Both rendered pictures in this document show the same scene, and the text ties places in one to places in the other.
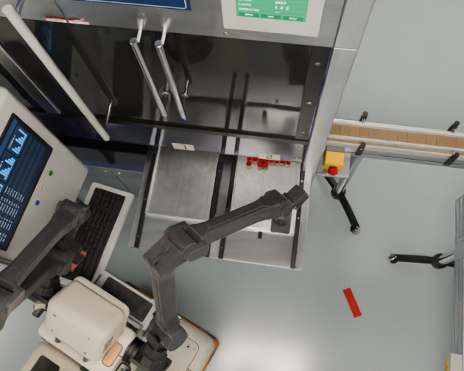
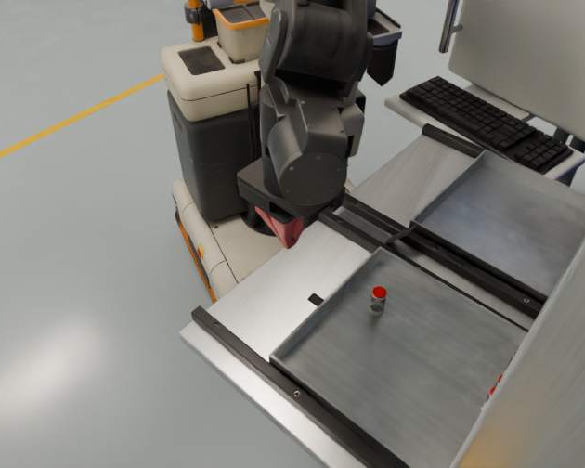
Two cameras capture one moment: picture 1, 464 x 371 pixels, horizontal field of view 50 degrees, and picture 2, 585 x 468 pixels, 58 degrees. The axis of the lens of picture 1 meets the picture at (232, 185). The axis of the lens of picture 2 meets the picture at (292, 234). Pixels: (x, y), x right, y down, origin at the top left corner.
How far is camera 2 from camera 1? 150 cm
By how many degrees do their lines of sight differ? 52
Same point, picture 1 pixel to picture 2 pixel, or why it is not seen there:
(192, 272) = not seen: hidden behind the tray
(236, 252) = (313, 245)
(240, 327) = (234, 396)
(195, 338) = not seen: hidden behind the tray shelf
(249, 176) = (483, 360)
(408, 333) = not seen: outside the picture
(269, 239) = (293, 313)
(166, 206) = (482, 191)
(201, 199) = (470, 245)
